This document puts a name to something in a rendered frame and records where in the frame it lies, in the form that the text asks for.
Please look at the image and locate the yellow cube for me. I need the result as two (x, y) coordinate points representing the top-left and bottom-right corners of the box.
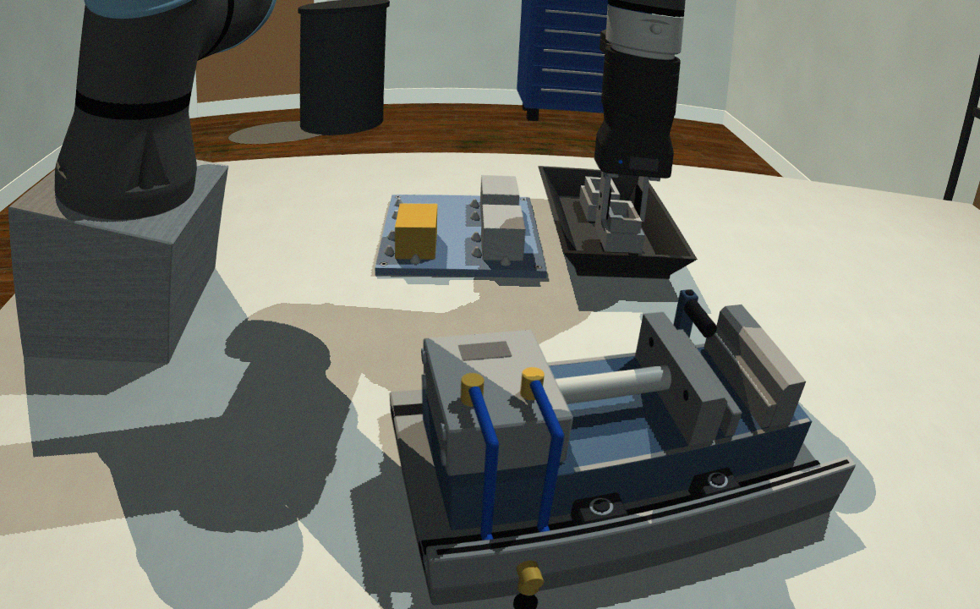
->
(395, 204), (438, 260)

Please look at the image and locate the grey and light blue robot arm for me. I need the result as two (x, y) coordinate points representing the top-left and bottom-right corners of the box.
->
(55, 0), (276, 220)

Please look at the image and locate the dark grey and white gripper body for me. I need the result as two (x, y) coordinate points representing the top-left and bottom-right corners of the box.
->
(594, 4), (684, 178)

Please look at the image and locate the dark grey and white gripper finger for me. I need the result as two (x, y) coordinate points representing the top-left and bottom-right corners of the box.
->
(597, 172), (619, 220)
(634, 176), (660, 222)

